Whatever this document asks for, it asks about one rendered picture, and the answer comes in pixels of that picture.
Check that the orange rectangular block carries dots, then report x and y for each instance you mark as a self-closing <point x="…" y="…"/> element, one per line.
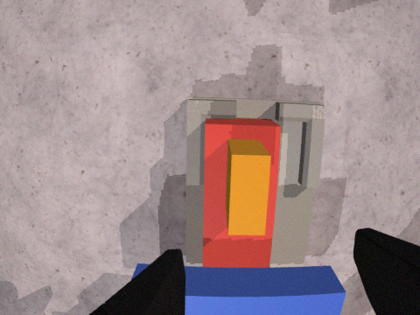
<point x="248" y="177"/>

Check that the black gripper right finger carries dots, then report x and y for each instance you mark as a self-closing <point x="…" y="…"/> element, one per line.
<point x="389" y="270"/>

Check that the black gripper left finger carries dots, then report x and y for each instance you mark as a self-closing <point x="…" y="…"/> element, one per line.
<point x="159" y="290"/>

